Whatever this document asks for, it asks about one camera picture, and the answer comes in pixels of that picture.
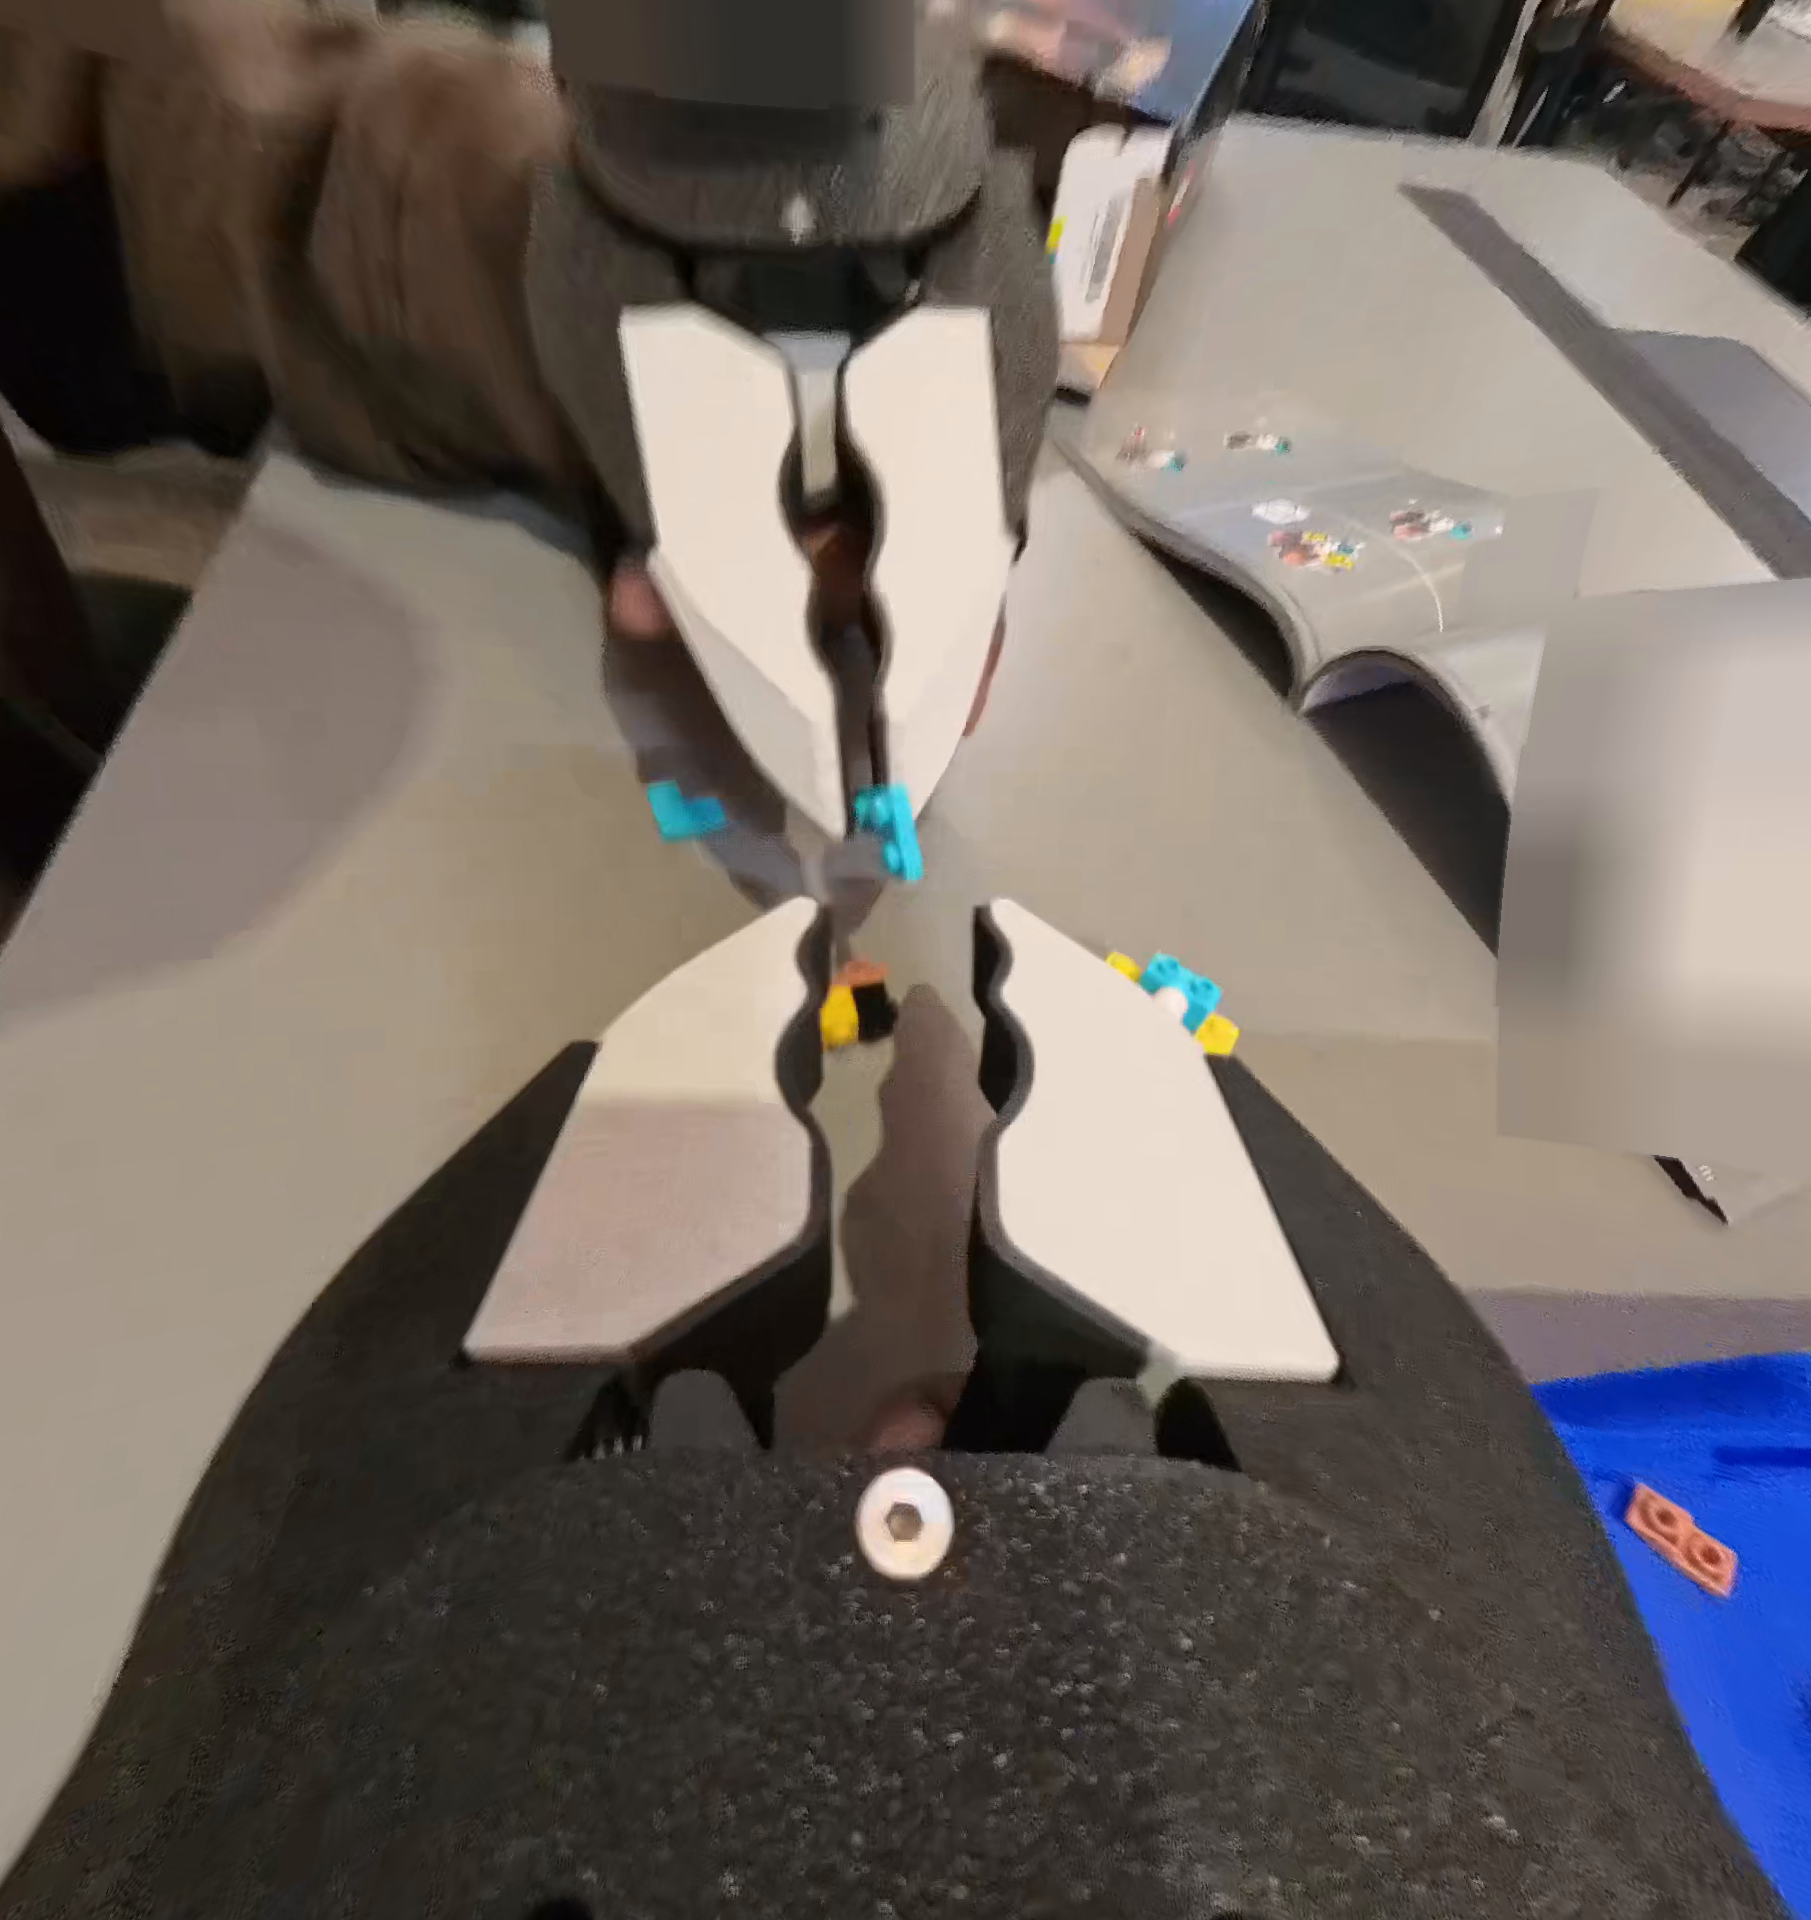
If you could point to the brick instruction booklet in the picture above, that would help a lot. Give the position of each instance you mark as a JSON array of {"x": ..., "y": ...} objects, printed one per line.
[{"x": 1369, "y": 555}]

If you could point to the person's right hand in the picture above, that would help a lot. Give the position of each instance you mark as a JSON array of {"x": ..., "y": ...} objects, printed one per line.
[{"x": 907, "y": 1417}]

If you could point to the multicoloured brick model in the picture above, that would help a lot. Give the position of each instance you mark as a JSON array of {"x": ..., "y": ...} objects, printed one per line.
[{"x": 1184, "y": 998}]

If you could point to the yellow and brown brick assembly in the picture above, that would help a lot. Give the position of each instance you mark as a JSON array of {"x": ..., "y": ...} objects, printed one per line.
[{"x": 852, "y": 1008}]

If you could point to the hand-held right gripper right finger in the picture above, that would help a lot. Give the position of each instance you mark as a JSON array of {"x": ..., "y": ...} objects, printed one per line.
[{"x": 1147, "y": 1200}]

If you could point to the person's left forearm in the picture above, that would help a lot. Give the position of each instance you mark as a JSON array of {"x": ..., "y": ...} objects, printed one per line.
[{"x": 395, "y": 255}]

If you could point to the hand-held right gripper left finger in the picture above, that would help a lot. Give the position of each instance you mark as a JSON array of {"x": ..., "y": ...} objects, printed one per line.
[{"x": 650, "y": 1200}]

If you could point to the blue storage bin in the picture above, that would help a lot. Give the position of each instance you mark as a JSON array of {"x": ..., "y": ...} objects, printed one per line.
[{"x": 1744, "y": 1648}]

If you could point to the grey desk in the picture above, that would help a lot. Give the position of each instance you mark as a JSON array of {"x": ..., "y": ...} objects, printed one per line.
[{"x": 319, "y": 900}]

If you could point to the orange-brown brick plate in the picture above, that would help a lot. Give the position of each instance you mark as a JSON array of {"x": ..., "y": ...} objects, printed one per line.
[{"x": 1682, "y": 1538}]

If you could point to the person's left hand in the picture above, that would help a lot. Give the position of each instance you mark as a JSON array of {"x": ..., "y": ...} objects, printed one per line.
[{"x": 636, "y": 599}]

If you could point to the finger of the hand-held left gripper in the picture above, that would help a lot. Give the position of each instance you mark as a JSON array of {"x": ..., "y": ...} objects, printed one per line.
[
  {"x": 718, "y": 509},
  {"x": 943, "y": 509}
]

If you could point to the turquoise brick plate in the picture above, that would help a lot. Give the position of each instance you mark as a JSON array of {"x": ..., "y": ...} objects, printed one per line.
[
  {"x": 688, "y": 809},
  {"x": 890, "y": 833}
]

